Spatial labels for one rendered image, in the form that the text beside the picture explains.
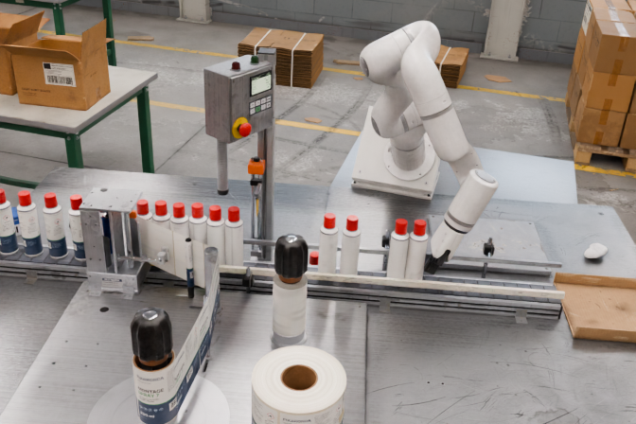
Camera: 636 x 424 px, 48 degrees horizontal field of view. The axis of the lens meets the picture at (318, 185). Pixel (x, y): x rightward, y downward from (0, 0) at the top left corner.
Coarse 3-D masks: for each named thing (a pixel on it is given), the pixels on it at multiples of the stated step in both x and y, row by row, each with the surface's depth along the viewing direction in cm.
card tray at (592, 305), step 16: (560, 288) 215; (576, 288) 216; (592, 288) 216; (608, 288) 216; (624, 288) 217; (576, 304) 209; (592, 304) 209; (608, 304) 209; (624, 304) 210; (576, 320) 202; (592, 320) 202; (608, 320) 202; (624, 320) 203; (576, 336) 195; (592, 336) 195; (608, 336) 194; (624, 336) 194
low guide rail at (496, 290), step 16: (224, 272) 204; (240, 272) 204; (256, 272) 203; (272, 272) 203; (432, 288) 202; (448, 288) 201; (464, 288) 201; (480, 288) 200; (496, 288) 200; (512, 288) 200
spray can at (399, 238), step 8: (400, 224) 196; (392, 232) 200; (400, 232) 197; (392, 240) 199; (400, 240) 197; (408, 240) 199; (392, 248) 199; (400, 248) 198; (392, 256) 200; (400, 256) 200; (392, 264) 201; (400, 264) 201; (392, 272) 202; (400, 272) 202
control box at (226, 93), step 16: (224, 64) 188; (240, 64) 188; (272, 64) 191; (208, 80) 185; (224, 80) 181; (240, 80) 183; (272, 80) 193; (208, 96) 188; (224, 96) 183; (240, 96) 185; (256, 96) 190; (272, 96) 195; (208, 112) 190; (224, 112) 186; (240, 112) 187; (272, 112) 198; (208, 128) 192; (224, 128) 188; (256, 128) 195
